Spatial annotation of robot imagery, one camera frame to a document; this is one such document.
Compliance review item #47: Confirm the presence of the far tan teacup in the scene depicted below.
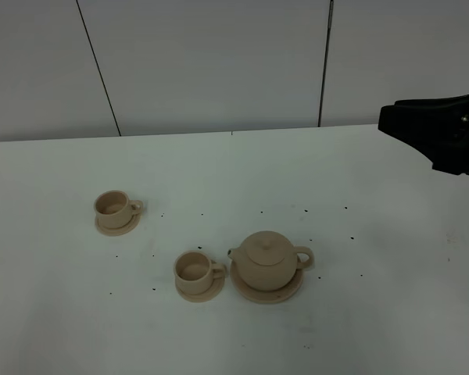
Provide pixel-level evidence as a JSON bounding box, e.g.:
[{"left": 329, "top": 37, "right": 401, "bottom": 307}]
[{"left": 94, "top": 190, "right": 144, "bottom": 230}]

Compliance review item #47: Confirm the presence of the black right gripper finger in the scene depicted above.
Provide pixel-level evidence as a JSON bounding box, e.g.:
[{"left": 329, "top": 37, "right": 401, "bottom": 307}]
[
  {"left": 378, "top": 105, "right": 469, "bottom": 160},
  {"left": 394, "top": 94, "right": 469, "bottom": 175}
]

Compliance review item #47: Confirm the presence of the tan clay teapot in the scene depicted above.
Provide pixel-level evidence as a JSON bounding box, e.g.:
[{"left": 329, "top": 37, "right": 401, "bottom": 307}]
[{"left": 227, "top": 230, "right": 314, "bottom": 291}]

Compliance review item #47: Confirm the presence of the far tan cup saucer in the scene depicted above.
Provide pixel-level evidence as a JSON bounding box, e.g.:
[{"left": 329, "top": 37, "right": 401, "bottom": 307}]
[{"left": 95, "top": 214, "right": 141, "bottom": 237}]

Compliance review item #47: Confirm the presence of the tan cup saucer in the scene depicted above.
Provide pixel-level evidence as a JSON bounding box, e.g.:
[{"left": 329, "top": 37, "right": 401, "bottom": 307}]
[
  {"left": 175, "top": 278, "right": 225, "bottom": 303},
  {"left": 95, "top": 214, "right": 141, "bottom": 237}
]

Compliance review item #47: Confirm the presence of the tan teapot saucer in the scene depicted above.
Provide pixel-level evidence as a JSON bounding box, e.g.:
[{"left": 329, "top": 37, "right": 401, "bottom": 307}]
[{"left": 230, "top": 262, "right": 304, "bottom": 304}]

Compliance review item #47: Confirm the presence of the near tan teacup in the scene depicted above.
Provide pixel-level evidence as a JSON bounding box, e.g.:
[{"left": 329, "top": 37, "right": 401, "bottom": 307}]
[{"left": 174, "top": 251, "right": 227, "bottom": 296}]

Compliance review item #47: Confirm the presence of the near tan cup saucer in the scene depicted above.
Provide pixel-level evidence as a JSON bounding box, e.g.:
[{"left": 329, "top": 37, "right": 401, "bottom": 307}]
[{"left": 175, "top": 278, "right": 225, "bottom": 303}]

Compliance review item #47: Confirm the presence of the tan teacup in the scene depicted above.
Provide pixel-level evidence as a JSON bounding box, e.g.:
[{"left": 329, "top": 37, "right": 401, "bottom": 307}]
[
  {"left": 94, "top": 190, "right": 144, "bottom": 230},
  {"left": 174, "top": 251, "right": 227, "bottom": 296}
]

